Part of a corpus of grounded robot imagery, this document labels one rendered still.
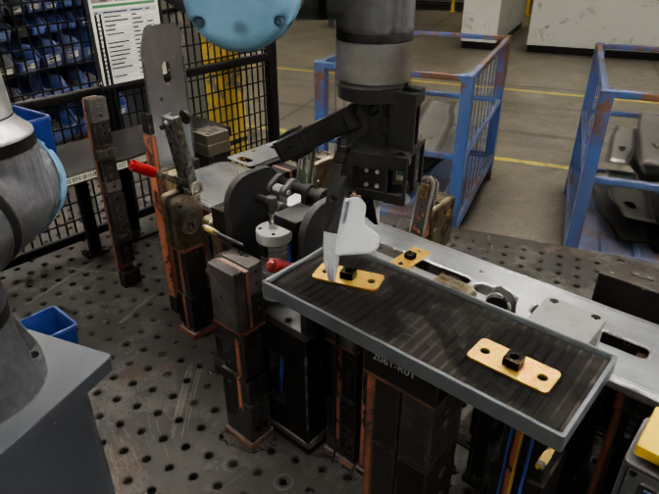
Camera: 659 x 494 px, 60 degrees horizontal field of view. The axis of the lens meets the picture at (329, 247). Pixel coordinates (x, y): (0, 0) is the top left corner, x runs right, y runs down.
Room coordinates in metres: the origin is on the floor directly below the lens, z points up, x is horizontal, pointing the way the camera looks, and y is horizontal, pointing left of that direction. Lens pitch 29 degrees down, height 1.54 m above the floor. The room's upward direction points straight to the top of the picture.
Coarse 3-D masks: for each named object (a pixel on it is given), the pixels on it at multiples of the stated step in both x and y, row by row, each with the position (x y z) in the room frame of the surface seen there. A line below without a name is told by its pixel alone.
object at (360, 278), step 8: (320, 272) 0.60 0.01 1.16; (336, 272) 0.60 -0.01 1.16; (344, 272) 0.59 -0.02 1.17; (352, 272) 0.59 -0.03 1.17; (360, 272) 0.60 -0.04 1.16; (368, 272) 0.60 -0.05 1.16; (328, 280) 0.58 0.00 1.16; (336, 280) 0.58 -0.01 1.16; (344, 280) 0.58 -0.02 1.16; (352, 280) 0.58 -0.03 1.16; (360, 280) 0.58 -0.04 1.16; (368, 280) 0.59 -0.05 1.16; (376, 280) 0.58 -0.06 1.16; (360, 288) 0.57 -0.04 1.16; (368, 288) 0.57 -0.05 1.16; (376, 288) 0.57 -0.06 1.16
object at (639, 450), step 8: (656, 408) 0.38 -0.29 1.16; (656, 416) 0.37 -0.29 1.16; (648, 424) 0.36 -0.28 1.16; (656, 424) 0.36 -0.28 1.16; (648, 432) 0.35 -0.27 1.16; (656, 432) 0.35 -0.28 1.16; (640, 440) 0.34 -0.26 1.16; (648, 440) 0.34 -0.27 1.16; (656, 440) 0.34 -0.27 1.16; (640, 448) 0.33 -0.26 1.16; (648, 448) 0.33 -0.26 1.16; (656, 448) 0.33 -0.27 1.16; (640, 456) 0.33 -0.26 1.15; (648, 456) 0.33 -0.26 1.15; (656, 456) 0.33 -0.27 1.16; (656, 464) 0.32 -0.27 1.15
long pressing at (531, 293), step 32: (224, 192) 1.22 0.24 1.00; (384, 224) 1.06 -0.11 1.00; (384, 256) 0.92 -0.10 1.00; (448, 256) 0.92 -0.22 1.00; (512, 288) 0.81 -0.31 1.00; (544, 288) 0.81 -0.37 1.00; (608, 320) 0.73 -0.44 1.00; (640, 320) 0.73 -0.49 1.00; (608, 384) 0.59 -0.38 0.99; (640, 384) 0.58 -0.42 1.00
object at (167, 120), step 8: (184, 112) 1.11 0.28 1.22; (168, 120) 1.09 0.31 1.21; (176, 120) 1.09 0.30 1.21; (184, 120) 1.11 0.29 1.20; (160, 128) 1.08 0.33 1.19; (168, 128) 1.08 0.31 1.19; (176, 128) 1.08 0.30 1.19; (168, 136) 1.10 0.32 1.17; (176, 136) 1.08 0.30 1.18; (184, 136) 1.10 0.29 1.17; (176, 144) 1.09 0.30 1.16; (184, 144) 1.09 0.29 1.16; (176, 152) 1.10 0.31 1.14; (184, 152) 1.09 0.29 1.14; (176, 160) 1.10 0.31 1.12; (184, 160) 1.09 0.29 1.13; (176, 168) 1.11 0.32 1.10; (184, 168) 1.09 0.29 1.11; (192, 168) 1.10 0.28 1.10; (184, 176) 1.10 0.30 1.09; (192, 176) 1.10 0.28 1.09; (184, 192) 1.12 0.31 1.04
